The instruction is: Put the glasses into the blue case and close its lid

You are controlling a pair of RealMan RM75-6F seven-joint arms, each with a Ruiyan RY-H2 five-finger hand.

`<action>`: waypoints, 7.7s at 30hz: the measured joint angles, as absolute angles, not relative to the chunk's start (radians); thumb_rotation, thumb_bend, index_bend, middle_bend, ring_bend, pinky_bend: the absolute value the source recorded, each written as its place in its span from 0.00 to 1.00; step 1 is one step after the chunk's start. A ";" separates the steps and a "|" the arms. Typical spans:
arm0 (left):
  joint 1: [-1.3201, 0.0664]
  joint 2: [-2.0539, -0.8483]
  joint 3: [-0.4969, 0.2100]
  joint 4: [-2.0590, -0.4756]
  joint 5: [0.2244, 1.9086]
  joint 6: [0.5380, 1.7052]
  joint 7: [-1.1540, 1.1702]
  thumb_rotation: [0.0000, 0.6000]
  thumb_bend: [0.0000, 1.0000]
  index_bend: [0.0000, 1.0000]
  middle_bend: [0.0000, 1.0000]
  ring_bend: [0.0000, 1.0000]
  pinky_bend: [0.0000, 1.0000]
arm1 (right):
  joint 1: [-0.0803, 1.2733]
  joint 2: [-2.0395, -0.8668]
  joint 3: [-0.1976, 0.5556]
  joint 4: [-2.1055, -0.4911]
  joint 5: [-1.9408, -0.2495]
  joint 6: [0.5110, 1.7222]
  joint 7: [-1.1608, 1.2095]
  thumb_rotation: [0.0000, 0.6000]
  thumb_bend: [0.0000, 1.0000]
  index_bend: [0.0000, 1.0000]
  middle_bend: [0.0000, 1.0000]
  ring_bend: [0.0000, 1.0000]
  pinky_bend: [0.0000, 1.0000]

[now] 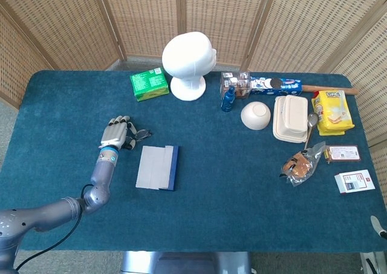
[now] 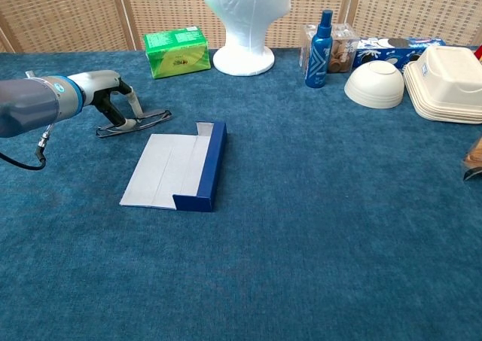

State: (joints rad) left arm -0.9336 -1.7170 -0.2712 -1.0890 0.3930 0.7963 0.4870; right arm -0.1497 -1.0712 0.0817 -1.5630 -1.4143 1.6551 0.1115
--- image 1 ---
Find white printed card box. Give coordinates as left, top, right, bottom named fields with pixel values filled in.
left=334, top=169, right=376, bottom=195

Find blue and white glasses case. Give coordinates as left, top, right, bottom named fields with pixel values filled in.
left=135, top=145, right=180, bottom=192

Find metal spoon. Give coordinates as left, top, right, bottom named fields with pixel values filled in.
left=303, top=113, right=320, bottom=151

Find bread in clear bag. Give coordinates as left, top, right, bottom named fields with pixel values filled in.
left=279, top=140, right=327, bottom=188

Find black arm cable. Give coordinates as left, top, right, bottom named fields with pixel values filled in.
left=15, top=183, right=94, bottom=272

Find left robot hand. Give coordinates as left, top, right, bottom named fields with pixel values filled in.
left=99, top=115, right=137, bottom=151

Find clear plastic cookie box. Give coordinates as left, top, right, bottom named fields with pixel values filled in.
left=220, top=71, right=252, bottom=100

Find small beige pulp lunch box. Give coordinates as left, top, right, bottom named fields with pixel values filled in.
left=283, top=94, right=309, bottom=133

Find stack of white trays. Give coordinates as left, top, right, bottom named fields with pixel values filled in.
left=272, top=96, right=309, bottom=144

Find yellow snack bag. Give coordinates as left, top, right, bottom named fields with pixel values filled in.
left=311, top=89, right=355, bottom=137

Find blue spray bottle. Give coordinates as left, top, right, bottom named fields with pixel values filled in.
left=220, top=85, right=236, bottom=113

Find white foam mannequin head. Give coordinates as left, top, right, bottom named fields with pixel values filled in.
left=161, top=31, right=217, bottom=102

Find green cardboard box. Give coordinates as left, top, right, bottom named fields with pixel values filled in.
left=129, top=67, right=170, bottom=102

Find white upturned bowl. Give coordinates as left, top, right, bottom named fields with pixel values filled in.
left=240, top=101, right=272, bottom=131

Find thin-framed eyeglasses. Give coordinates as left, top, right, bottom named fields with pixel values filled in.
left=128, top=128, right=153, bottom=142

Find blue table cloth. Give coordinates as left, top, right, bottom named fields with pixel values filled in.
left=0, top=70, right=387, bottom=253

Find wooden rolling pin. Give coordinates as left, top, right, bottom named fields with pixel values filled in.
left=301, top=85, right=359, bottom=96

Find grey robot torso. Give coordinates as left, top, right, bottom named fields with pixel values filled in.
left=120, top=250, right=252, bottom=274

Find woven bamboo folding screen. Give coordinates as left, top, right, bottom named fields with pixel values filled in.
left=0, top=0, right=387, bottom=208

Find brown packet with white label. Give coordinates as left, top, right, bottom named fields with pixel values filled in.
left=324, top=145, right=362, bottom=165

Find blue sandwich cookie box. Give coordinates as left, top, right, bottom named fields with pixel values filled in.
left=249, top=76, right=304, bottom=96

